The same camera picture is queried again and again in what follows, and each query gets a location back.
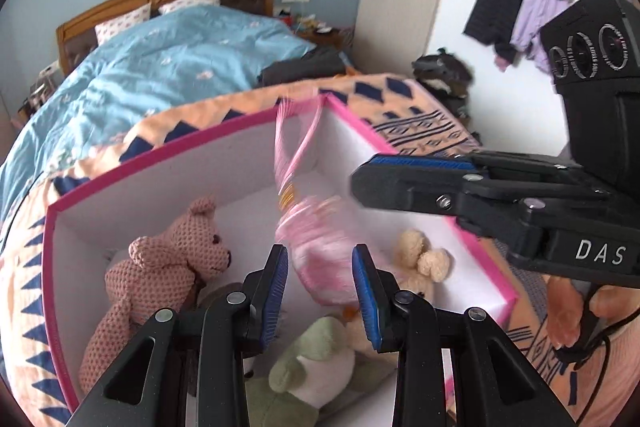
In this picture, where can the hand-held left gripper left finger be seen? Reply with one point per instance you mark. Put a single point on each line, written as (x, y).
(272, 297)

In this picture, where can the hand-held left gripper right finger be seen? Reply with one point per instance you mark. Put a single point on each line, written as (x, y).
(365, 302)

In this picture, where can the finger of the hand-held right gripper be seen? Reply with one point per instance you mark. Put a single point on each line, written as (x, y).
(410, 189)
(420, 161)

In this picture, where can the cream plush bunny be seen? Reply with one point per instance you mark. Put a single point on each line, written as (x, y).
(425, 259)

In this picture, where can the green and white plush toy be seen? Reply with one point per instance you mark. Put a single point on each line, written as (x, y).
(310, 367)

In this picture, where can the pink knitted teddy bear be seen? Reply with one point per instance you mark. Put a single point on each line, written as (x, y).
(145, 287)

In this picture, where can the pink cardboard box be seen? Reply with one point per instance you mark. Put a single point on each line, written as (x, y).
(150, 187)

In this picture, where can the person's right forearm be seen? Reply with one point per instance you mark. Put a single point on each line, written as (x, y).
(620, 377)

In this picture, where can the person's right hand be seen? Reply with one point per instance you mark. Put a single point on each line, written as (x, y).
(562, 307)

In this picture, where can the orange patterned blanket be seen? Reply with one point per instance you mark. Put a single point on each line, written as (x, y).
(410, 107)

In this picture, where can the dark garment on bed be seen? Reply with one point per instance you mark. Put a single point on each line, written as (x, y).
(300, 69)

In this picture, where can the cluttered wooden nightstand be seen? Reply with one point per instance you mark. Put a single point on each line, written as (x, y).
(330, 39)

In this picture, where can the black jacket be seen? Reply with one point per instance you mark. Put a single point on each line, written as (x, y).
(495, 7)

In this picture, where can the blue duvet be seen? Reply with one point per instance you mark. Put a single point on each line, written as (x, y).
(175, 57)

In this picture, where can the white patterned pillow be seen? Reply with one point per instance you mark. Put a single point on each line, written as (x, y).
(190, 1)
(122, 24)

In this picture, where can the nightstand with bottles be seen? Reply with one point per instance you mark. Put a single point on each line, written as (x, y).
(40, 92)

